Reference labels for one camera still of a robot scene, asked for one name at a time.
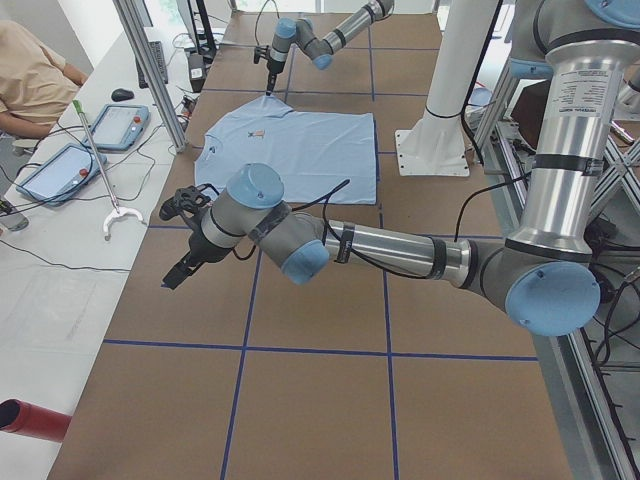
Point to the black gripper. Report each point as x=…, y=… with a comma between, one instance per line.
x=273, y=66
x=198, y=244

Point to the light blue t-shirt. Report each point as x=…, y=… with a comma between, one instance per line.
x=312, y=152

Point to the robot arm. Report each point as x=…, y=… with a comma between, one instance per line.
x=348, y=263
x=320, y=51

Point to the black power adapter box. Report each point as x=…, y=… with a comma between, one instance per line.
x=196, y=71

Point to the white reacher grabber stick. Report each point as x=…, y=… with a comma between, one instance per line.
x=118, y=211

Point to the black computer mouse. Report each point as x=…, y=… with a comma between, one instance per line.
x=121, y=94

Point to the near blue teach pendant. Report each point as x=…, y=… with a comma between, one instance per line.
x=62, y=176

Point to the blue teach pendant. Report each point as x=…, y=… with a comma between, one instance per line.
x=118, y=126
x=62, y=176

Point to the far blue teach pendant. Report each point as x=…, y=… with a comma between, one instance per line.
x=118, y=126

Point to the red cylinder bottle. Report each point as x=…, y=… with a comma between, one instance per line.
x=26, y=419

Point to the seated person beige shirt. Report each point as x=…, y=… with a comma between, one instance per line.
x=37, y=83

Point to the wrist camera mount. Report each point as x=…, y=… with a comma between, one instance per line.
x=187, y=202
x=261, y=52

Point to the aluminium frame post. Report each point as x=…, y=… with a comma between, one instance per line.
x=132, y=24

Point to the white camera pedestal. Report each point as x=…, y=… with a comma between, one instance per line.
x=435, y=144

